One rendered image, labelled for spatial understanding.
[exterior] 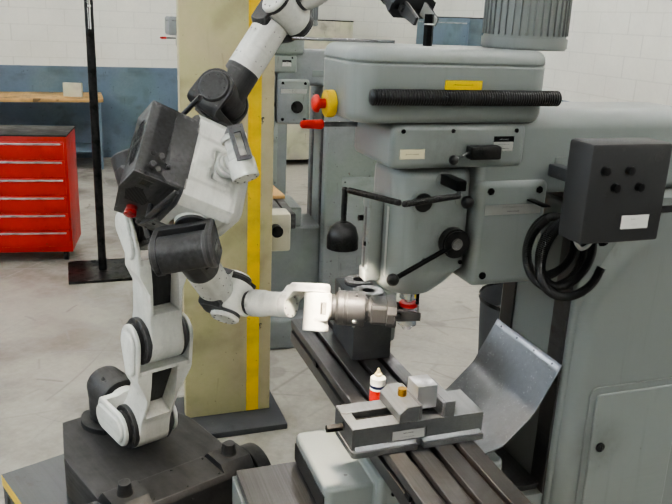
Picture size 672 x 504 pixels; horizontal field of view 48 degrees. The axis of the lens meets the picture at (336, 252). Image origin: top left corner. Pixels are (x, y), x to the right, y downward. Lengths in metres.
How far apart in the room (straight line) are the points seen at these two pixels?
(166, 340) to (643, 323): 1.31
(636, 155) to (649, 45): 5.97
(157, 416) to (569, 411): 1.23
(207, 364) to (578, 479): 2.09
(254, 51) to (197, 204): 0.44
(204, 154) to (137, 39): 8.81
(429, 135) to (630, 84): 6.14
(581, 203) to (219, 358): 2.46
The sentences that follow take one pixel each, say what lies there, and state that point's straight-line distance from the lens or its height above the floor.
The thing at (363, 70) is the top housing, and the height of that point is 1.84.
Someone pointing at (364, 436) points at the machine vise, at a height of 1.01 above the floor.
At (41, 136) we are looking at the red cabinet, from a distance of 6.16.
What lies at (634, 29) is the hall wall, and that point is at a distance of 7.78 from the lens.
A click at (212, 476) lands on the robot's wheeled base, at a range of 2.43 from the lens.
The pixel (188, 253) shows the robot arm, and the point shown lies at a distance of 1.76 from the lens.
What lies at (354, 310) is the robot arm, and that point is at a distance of 1.86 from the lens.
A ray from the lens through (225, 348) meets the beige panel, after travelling 3.73.
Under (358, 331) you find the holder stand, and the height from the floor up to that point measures 1.06.
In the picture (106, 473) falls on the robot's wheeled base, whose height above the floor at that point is 0.57.
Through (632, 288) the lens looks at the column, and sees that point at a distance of 2.02.
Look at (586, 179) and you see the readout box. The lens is 1.60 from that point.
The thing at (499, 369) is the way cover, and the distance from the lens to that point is 2.18.
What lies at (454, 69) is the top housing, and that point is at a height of 1.85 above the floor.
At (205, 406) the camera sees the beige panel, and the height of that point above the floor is 0.08.
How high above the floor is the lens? 1.94
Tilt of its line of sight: 17 degrees down
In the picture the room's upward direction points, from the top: 2 degrees clockwise
